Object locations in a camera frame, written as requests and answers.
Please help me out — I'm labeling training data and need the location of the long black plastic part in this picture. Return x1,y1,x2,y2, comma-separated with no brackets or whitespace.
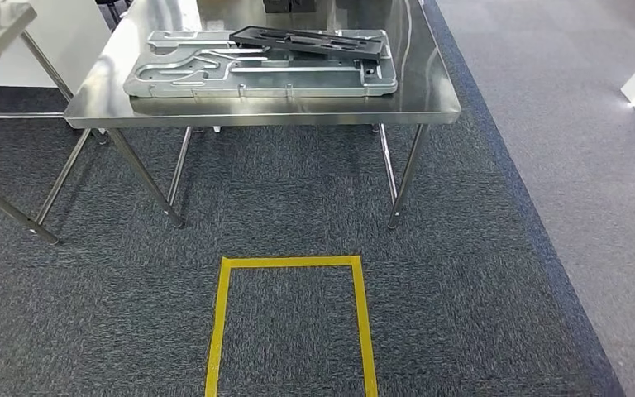
228,25,386,63

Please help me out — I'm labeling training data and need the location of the stainless steel workbench table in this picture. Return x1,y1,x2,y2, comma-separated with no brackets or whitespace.
64,0,463,231

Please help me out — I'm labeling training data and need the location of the large grey metal plate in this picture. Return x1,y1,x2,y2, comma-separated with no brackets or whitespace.
122,28,399,100

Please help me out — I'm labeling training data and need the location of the yellow floor tape square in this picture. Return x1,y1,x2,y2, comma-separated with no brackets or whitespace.
203,254,380,397

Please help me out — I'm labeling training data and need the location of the white cabinet panel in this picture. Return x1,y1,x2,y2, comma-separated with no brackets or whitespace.
0,0,114,89

